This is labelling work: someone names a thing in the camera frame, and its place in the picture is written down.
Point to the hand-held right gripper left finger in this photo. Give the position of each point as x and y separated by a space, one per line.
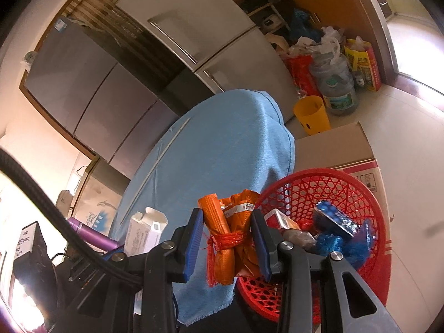
194 242

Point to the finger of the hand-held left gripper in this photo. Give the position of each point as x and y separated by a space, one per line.
112 251

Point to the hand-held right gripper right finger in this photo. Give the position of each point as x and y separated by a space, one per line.
260 246

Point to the red and white carton box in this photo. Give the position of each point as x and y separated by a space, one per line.
282 219

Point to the orange packet bundle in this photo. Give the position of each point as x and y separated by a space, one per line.
229 222

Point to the red plastic basket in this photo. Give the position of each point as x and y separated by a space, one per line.
312 187

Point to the purple bottle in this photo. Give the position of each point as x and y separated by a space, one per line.
90 232

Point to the small white carton box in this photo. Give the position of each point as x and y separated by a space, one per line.
142 232

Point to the blue table cloth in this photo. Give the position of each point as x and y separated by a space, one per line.
215 145

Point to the brown cardboard box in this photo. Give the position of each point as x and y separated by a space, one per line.
329 149

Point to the yellow plastic bin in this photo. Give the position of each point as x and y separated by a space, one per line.
312 118

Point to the grey refrigerator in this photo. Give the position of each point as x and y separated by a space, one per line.
86 86

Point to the large clear water jug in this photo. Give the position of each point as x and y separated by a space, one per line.
336 90

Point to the red printed bag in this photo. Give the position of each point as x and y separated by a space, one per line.
301 73

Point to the yellow printed bag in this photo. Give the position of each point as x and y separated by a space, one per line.
367 66

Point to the white plastic bag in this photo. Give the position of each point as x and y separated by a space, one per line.
329 38

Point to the dark blue plastic bag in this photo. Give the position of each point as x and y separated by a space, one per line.
300 24

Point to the silver refrigerator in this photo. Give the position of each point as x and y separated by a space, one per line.
194 3

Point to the brown wooden cabinet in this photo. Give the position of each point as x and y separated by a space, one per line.
347 14

